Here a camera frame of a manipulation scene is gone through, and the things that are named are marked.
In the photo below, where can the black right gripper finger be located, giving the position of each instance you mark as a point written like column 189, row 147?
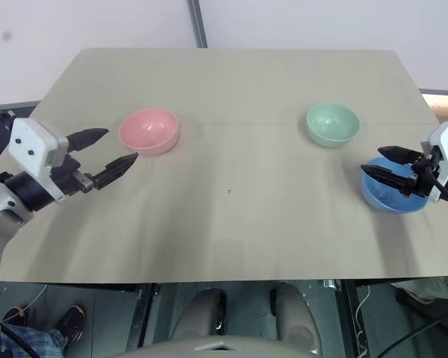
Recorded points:
column 386, row 176
column 399, row 154

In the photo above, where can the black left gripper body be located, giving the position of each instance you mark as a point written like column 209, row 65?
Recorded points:
column 69, row 175

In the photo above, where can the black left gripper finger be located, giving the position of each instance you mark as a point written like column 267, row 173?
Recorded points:
column 87, row 138
column 117, row 168

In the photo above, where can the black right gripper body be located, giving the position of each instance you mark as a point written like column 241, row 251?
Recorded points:
column 423, row 175

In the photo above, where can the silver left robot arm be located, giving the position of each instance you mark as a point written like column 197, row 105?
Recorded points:
column 0, row 199

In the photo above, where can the blue bowl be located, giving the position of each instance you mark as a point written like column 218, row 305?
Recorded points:
column 392, row 201

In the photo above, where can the pink bowl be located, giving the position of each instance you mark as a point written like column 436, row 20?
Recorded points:
column 149, row 128

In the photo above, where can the light wooden side table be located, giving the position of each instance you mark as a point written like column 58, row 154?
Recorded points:
column 442, row 106

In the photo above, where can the green bowl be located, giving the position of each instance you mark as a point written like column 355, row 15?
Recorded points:
column 332, row 123

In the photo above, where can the grey cloth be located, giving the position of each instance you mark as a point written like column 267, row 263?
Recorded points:
column 429, row 289

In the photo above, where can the black metal table leg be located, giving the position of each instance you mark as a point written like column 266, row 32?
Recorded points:
column 352, row 317
column 143, row 309

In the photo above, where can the black sneaker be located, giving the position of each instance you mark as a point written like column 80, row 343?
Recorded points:
column 71, row 324

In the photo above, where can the grey robot right leg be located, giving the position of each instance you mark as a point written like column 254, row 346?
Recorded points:
column 295, row 313

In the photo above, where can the grey robot leg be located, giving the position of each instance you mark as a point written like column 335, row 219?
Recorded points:
column 295, row 313
column 199, row 313

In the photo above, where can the grey robot left leg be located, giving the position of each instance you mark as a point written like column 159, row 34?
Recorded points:
column 199, row 313

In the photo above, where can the blue plaid trouser leg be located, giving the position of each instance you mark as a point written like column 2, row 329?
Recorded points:
column 30, row 341

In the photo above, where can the grey robot torso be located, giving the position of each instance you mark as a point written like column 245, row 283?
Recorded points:
column 224, row 348

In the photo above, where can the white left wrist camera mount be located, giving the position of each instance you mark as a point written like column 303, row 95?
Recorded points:
column 31, row 143

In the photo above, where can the white table bracket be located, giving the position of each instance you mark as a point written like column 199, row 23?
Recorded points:
column 330, row 283

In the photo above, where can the dark grey wall strip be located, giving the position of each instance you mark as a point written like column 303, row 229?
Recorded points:
column 198, row 22

